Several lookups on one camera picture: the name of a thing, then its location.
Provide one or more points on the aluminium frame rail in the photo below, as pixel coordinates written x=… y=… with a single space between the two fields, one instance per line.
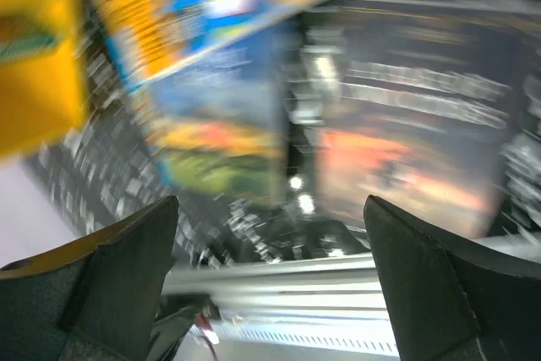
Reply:
x=335 y=302

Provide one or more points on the blue Animal Farm book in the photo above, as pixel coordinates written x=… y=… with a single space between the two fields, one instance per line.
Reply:
x=218 y=126

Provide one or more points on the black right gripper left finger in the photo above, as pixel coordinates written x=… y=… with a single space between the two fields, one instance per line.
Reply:
x=101 y=291

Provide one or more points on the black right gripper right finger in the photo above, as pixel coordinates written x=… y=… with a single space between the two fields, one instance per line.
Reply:
x=450 y=298

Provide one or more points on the dark Tale of Two Cities book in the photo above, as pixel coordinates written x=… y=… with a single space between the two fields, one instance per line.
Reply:
x=433 y=105

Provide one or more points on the yellow two-compartment shelf box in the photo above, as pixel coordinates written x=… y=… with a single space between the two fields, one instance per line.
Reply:
x=43 y=88

